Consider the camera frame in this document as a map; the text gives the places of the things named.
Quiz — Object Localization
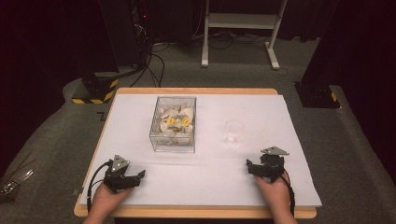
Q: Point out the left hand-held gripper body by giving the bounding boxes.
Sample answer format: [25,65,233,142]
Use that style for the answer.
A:
[103,154,138,194]

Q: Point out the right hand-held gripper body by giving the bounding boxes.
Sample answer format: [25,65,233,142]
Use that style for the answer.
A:
[255,146,290,184]

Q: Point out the small clear plastic cup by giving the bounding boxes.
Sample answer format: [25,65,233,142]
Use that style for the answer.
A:
[223,119,246,149]

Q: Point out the clear plastic drawer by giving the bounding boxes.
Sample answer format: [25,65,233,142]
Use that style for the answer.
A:
[150,104,196,153]

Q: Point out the clear plastic drawer box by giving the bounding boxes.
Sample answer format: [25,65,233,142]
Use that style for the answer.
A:
[148,95,198,154]

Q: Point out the pile of white yellow packets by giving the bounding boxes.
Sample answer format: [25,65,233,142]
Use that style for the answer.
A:
[158,105,195,134]

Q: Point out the person's left hand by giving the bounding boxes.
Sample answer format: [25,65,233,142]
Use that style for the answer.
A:
[91,180,134,217]

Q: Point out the person's right hand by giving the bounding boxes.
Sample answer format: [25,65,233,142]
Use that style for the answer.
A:
[253,175,293,217]

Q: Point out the white table sheet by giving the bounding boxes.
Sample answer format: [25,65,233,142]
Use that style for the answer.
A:
[78,93,323,208]

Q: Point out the black stand with striped base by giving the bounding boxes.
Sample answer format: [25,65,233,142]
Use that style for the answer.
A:
[71,70,120,105]

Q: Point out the black stand base yellow mark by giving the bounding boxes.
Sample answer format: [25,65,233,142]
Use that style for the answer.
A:
[293,81,342,109]

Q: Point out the wooden table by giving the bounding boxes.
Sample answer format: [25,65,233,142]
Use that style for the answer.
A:
[73,87,318,220]

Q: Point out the clear plastic object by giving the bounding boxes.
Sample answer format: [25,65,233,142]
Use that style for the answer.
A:
[0,151,35,201]

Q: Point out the black computer tower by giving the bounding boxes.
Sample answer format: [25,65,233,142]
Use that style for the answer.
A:
[130,0,154,67]

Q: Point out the white metal stand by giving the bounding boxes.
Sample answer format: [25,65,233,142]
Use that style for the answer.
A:
[201,0,290,71]

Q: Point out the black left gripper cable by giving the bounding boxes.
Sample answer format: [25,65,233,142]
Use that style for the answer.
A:
[86,161,112,213]

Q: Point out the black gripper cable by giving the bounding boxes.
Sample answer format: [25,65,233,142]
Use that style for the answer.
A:
[86,161,112,213]
[280,170,296,217]

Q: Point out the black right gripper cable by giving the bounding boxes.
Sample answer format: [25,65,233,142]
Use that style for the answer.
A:
[280,170,296,217]

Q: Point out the black floor cables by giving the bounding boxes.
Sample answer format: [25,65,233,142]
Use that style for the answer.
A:
[128,29,272,89]

